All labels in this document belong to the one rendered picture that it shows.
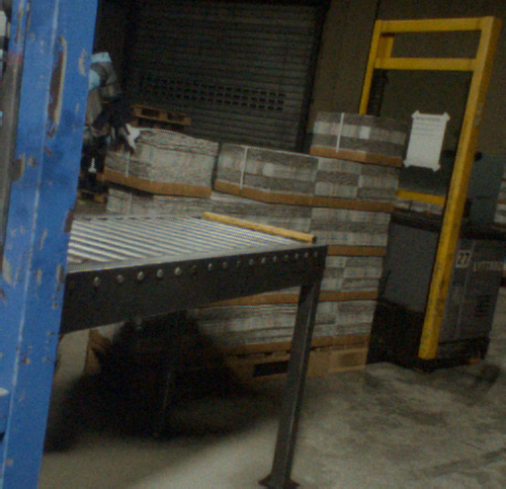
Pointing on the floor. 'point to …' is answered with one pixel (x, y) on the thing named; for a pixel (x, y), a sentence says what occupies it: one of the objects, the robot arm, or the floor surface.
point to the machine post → (39, 202)
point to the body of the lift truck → (463, 342)
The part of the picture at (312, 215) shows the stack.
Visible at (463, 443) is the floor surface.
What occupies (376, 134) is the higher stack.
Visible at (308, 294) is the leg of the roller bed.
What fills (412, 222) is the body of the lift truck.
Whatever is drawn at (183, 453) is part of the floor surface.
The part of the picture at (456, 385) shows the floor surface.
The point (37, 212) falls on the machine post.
